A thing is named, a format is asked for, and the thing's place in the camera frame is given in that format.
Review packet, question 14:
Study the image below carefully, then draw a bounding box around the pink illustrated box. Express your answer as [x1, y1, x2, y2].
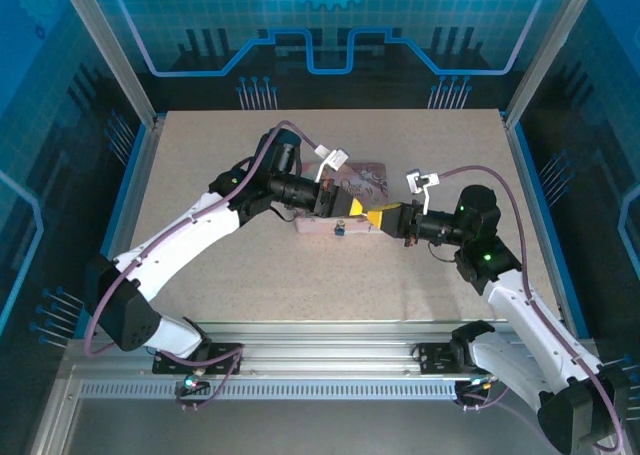
[293, 158, 390, 238]

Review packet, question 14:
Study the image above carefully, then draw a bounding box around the small LED controller board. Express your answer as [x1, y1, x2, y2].
[457, 372, 501, 396]
[174, 372, 211, 396]

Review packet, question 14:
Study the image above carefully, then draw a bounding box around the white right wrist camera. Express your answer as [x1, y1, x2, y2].
[405, 168, 441, 214]

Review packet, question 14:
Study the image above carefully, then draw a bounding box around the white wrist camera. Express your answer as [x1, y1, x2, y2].
[313, 144, 350, 181]
[405, 168, 441, 214]

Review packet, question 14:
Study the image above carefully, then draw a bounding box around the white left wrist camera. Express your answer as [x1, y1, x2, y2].
[313, 144, 350, 181]

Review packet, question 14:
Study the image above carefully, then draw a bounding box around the aluminium right side rail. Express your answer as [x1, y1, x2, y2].
[499, 112, 591, 339]

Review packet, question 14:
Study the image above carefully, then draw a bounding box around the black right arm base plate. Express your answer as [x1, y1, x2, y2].
[413, 342, 466, 376]

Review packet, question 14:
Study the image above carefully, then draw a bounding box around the aluminium front frame rail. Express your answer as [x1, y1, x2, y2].
[29, 319, 631, 455]

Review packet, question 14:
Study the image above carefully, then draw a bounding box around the aluminium left side rail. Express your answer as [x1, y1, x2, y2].
[82, 114, 166, 339]

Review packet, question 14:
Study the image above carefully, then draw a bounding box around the aluminium right corner post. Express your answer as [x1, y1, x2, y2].
[501, 0, 604, 131]

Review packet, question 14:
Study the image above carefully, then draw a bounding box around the aluminium corner post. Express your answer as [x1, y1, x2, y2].
[501, 0, 604, 131]
[54, 0, 166, 129]

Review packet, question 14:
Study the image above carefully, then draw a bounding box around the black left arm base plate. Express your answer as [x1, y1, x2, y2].
[151, 342, 245, 376]

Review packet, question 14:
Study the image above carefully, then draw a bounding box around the aluminium left corner post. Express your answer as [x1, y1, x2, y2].
[54, 0, 166, 129]

